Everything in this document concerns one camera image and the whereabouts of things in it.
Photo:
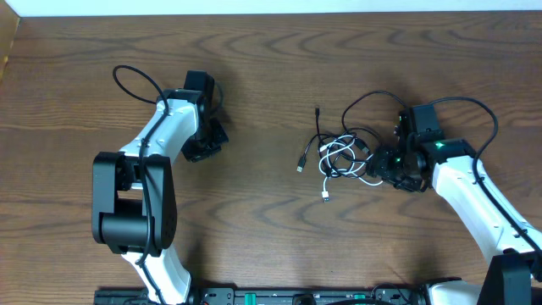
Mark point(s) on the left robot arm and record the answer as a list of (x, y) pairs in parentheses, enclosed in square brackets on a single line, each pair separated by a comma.
[(134, 209)]

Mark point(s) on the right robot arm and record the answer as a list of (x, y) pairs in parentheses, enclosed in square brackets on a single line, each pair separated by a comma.
[(423, 159)]

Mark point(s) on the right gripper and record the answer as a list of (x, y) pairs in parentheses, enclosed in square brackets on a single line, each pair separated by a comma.
[(378, 165)]

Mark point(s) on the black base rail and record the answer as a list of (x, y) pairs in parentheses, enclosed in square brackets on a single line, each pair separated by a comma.
[(296, 296)]

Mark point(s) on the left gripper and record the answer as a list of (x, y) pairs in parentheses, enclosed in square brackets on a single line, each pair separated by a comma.
[(194, 152)]

